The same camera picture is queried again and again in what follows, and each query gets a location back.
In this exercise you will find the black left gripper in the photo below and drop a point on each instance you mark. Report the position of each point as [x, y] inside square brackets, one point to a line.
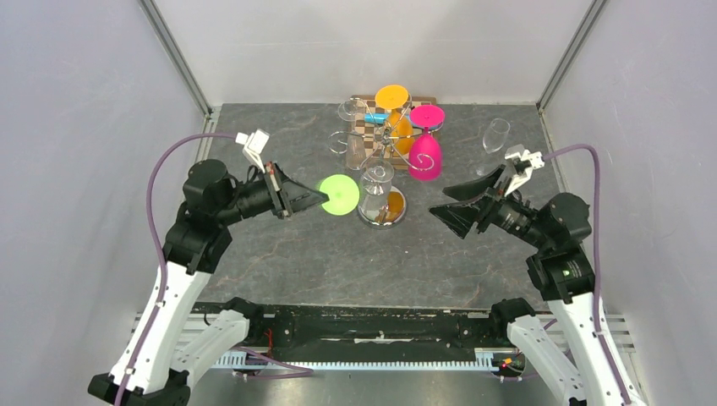
[288, 196]

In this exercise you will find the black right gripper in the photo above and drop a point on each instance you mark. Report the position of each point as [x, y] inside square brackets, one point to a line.
[461, 216]

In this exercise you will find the green plastic wine glass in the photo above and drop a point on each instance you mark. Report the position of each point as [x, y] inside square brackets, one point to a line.
[343, 194]

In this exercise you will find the clear wine glass front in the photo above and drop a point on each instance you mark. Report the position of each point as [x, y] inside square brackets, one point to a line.
[375, 186]

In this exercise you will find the clear wine glass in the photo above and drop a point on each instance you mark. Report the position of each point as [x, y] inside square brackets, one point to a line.
[375, 186]
[349, 111]
[494, 138]

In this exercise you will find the chrome wine glass rack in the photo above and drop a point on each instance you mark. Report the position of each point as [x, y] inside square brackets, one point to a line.
[397, 205]

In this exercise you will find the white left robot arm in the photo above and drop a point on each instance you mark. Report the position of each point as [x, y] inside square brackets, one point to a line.
[153, 370]

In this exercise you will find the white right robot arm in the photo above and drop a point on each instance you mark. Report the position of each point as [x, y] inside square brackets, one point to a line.
[592, 373]

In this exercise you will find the pink plastic wine glass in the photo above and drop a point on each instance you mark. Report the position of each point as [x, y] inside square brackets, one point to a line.
[425, 156]

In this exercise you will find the clear wine glass back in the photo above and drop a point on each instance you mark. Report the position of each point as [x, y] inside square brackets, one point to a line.
[349, 111]

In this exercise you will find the orange plastic wine glass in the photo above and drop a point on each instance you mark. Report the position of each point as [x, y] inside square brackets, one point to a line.
[396, 101]

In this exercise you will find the wooden chess board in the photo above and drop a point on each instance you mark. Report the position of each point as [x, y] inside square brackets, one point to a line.
[375, 142]

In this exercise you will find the blue cylindrical tube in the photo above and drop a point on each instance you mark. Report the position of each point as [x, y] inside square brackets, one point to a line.
[375, 118]

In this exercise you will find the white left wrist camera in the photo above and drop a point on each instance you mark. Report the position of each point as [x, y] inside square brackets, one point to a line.
[253, 144]

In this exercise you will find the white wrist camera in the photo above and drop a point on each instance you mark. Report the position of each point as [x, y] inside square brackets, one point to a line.
[253, 144]
[523, 163]

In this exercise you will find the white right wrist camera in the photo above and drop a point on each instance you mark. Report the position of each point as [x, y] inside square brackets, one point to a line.
[523, 163]

